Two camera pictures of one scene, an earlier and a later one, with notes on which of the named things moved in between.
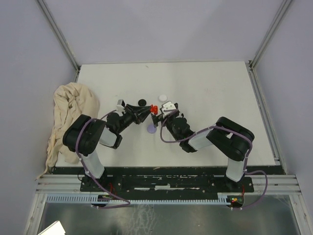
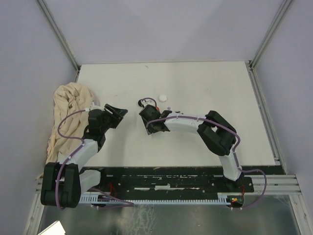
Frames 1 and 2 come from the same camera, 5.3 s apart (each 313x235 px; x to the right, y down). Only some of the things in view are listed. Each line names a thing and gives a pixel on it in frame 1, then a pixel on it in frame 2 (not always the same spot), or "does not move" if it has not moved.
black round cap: x=142 y=102 does not move
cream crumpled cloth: x=71 y=100 does not move
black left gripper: x=144 y=112 → x=117 y=115
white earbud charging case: x=162 y=98 does not move
